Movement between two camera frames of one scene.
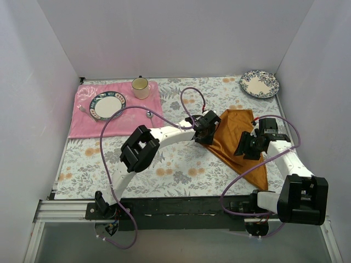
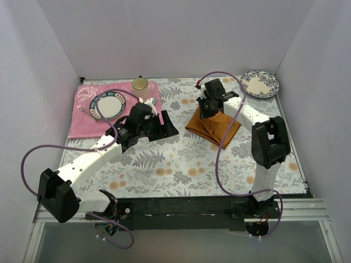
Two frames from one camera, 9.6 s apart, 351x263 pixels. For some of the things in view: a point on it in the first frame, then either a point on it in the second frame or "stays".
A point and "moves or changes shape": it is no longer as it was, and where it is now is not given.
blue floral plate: [259, 84] stays
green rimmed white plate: [104, 104] stays
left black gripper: [204, 135] to [157, 127]
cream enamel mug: [140, 87] stays
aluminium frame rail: [56, 211] stays
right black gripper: [244, 143] to [208, 107]
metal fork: [83, 109] stays
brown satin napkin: [233, 125] moves or changes shape
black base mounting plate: [170, 214] stays
